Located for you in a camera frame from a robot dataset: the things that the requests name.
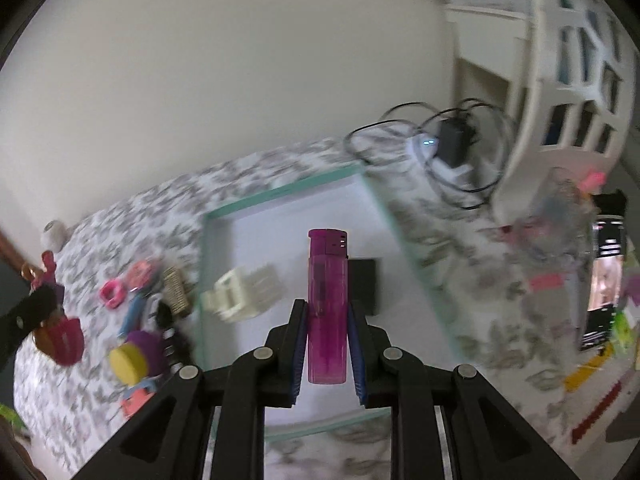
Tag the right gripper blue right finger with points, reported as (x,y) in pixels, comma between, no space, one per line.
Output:
(358,341)

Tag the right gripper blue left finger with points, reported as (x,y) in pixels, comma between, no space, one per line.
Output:
(298,326)

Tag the pink brown dog toy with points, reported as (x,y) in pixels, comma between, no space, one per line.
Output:
(58,337)

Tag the cream plastic hair clip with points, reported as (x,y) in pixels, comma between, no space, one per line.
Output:
(237,296)

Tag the black square plug adapter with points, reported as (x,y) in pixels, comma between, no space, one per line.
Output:
(363,285)

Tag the pink translucent lighter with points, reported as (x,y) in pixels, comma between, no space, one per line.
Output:
(328,305)

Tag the pink smart band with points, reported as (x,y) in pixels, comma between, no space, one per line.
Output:
(113,293)

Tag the black toy car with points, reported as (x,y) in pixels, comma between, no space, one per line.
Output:
(176,347)

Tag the black gold patterned box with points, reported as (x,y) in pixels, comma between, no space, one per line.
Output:
(175,294)

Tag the yellow purple toy figure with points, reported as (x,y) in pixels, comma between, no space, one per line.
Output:
(140,356)

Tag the white smartwatch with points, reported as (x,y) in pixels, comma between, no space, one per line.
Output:
(152,305)

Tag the orange blue toy phone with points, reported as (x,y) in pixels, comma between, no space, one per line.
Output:
(136,396)

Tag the clear dome with orange toys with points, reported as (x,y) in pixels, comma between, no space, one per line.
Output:
(142,274)

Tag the beige yarn ball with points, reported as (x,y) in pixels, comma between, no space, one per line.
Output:
(54,236)

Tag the teal rimmed white tray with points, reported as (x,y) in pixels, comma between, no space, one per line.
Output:
(272,227)

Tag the clear glass jar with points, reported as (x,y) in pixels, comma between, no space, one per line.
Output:
(555,234)

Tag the black charger adapter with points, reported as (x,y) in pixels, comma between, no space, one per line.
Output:
(455,138)

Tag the smartphone with lit screen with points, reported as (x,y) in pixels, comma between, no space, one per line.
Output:
(607,269)

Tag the white lattice chair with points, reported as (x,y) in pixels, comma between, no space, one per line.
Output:
(571,70)

